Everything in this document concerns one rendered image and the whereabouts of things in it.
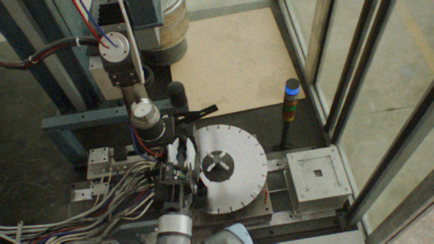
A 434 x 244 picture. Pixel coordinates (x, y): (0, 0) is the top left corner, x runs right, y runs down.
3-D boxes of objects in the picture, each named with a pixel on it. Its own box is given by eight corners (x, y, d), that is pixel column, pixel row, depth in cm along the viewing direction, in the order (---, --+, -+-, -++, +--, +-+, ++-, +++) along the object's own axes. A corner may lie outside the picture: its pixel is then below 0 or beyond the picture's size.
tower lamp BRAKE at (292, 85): (296, 83, 121) (298, 76, 119) (300, 93, 119) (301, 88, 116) (283, 85, 121) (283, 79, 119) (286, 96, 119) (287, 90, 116)
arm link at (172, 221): (192, 240, 86) (158, 240, 86) (194, 221, 88) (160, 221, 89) (188, 231, 79) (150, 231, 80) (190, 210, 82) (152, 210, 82)
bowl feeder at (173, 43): (191, 24, 194) (181, -38, 164) (198, 68, 178) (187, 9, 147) (133, 32, 194) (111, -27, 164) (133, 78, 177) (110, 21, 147)
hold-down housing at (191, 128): (202, 152, 117) (194, 117, 100) (201, 166, 114) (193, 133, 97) (184, 153, 117) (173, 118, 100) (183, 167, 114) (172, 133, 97)
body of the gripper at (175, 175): (192, 158, 87) (188, 209, 81) (196, 174, 94) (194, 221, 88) (159, 159, 88) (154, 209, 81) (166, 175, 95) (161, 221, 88)
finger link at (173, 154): (176, 129, 94) (176, 162, 89) (180, 140, 99) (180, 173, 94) (163, 130, 94) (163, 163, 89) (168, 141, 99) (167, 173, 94)
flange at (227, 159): (212, 187, 123) (211, 184, 121) (196, 161, 129) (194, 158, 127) (241, 170, 126) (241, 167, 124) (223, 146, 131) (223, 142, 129)
